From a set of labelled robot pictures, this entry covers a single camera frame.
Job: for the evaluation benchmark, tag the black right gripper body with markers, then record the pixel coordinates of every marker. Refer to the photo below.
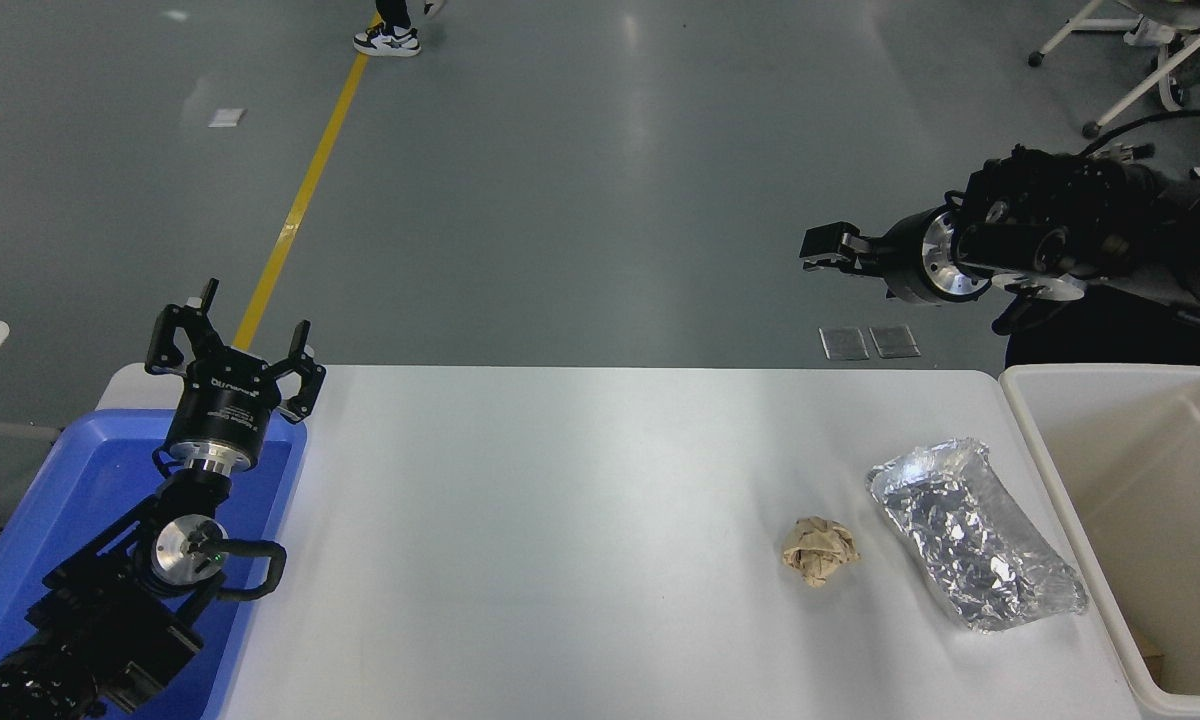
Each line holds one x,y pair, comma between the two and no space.
905,260

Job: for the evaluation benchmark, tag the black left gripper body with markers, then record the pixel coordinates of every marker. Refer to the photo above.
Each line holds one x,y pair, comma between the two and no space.
222,405

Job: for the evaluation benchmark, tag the metal floor plate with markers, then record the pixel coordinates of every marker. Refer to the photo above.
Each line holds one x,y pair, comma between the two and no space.
895,340
844,343

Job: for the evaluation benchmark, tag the blue plastic tray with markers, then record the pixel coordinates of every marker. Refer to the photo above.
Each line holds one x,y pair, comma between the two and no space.
60,500

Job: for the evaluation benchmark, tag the person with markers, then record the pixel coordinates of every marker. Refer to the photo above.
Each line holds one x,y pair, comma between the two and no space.
1110,340
388,40

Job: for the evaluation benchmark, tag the crumpled silver foil tray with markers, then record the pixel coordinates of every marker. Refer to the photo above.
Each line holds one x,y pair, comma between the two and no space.
970,535

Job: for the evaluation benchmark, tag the crumpled tan paper ball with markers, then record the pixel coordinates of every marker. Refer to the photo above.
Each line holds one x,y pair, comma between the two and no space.
818,552

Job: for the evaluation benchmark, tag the large pale plastic bin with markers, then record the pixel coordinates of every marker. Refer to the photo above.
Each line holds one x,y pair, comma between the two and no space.
1140,470

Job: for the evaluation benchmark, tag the tan paper scrap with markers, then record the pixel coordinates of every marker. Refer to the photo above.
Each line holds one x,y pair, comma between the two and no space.
1152,652

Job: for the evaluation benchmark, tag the white wheeled chair frame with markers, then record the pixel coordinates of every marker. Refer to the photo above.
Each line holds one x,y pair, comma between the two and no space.
1175,70

